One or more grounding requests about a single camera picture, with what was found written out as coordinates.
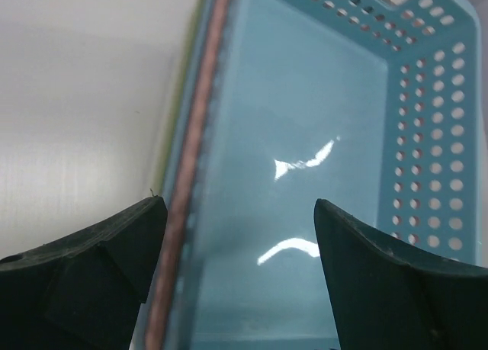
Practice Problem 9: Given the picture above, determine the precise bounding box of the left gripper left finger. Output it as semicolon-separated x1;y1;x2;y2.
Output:
1;196;168;349

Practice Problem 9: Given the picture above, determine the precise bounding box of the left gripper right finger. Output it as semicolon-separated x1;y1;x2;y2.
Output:
313;199;487;349

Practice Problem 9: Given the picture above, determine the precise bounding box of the pink plastic basket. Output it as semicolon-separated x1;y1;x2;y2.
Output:
135;0;232;349

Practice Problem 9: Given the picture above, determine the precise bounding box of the blue plastic basket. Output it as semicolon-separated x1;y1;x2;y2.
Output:
161;0;487;349

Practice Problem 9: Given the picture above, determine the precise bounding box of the green plastic basket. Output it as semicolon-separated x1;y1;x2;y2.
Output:
157;0;213;201

